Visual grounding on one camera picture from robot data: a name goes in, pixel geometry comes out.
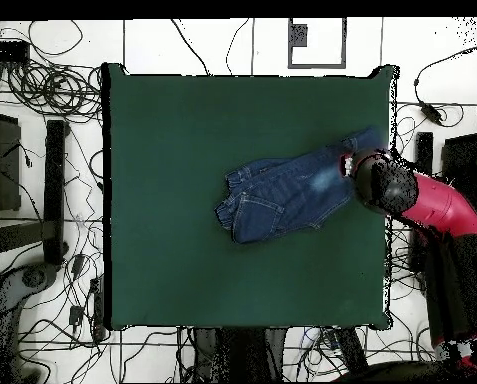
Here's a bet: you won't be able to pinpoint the black power adapter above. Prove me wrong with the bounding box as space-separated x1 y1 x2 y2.
419 101 445 126

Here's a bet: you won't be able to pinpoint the dark green table cloth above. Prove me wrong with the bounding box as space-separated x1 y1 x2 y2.
101 62 399 331

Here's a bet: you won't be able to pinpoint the blue denim jeans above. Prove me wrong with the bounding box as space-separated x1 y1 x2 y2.
213 126 388 245

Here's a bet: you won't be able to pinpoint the grey chair base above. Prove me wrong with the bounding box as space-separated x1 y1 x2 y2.
0 261 61 383

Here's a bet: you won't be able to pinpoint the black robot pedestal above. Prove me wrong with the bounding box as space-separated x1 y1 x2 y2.
193 327 287 383

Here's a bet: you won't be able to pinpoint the black square case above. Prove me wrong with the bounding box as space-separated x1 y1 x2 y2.
0 110 23 213
441 134 477 193

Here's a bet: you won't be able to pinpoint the black flat box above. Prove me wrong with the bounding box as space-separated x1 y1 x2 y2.
0 39 31 63

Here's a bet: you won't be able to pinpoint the coiled black cable bundle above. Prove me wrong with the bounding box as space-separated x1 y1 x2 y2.
5 59 103 121

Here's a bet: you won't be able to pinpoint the slim black power strip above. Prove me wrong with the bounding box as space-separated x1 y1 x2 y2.
89 275 108 341

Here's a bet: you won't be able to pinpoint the black stand leg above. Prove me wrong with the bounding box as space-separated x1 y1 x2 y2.
410 131 435 273
0 119 70 266

